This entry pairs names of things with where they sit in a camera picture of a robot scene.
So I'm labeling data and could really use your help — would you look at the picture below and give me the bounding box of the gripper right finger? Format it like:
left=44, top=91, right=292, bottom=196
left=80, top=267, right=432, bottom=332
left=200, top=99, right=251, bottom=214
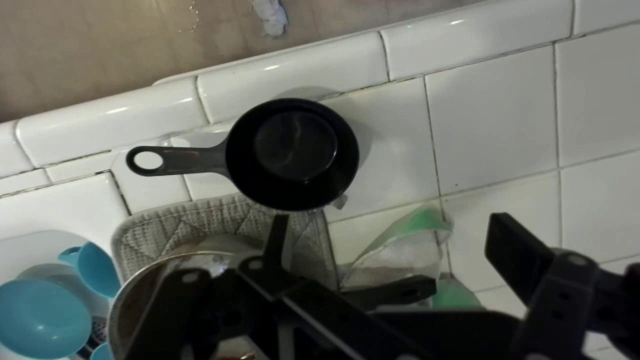
left=484, top=212, right=640, bottom=360

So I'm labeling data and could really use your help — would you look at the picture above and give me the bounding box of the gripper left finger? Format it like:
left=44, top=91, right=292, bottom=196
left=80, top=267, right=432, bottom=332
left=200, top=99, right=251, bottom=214
left=124, top=214, right=432, bottom=360

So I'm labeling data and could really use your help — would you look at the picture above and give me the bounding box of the green towel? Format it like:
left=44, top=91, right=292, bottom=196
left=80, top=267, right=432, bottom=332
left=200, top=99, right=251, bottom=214
left=340, top=204, right=485, bottom=312

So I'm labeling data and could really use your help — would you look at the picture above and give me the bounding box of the black measuring cup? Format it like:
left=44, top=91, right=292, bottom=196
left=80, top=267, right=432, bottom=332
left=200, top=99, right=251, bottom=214
left=125, top=97, right=361, bottom=212

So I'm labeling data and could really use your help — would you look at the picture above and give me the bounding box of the small blue measuring cup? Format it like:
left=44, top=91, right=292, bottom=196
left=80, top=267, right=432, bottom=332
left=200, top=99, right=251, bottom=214
left=90, top=342, right=116, bottom=360

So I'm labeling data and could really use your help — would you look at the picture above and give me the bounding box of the medium blue measuring cup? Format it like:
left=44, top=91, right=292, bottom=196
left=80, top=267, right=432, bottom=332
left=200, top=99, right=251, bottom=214
left=57, top=241, right=122, bottom=300

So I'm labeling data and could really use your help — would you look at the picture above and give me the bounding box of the large blue measuring cup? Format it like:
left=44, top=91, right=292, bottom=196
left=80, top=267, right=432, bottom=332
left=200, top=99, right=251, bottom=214
left=0, top=278, right=94, bottom=360

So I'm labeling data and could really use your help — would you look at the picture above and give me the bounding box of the grey quilted pot holder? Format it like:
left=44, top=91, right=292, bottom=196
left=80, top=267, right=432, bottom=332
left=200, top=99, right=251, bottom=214
left=111, top=194, right=341, bottom=292

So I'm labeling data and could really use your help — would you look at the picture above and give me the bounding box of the white plate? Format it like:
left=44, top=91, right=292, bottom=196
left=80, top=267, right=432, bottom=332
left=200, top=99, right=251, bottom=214
left=0, top=230, right=124, bottom=360

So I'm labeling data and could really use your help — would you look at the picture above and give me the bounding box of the crumpled white cloth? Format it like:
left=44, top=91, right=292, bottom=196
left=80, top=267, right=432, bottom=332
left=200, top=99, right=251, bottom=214
left=251, top=0, right=290, bottom=39

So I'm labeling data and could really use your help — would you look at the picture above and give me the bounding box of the steel pot with black handle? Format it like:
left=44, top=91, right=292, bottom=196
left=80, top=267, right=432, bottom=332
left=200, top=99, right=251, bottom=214
left=107, top=249, right=437, bottom=360

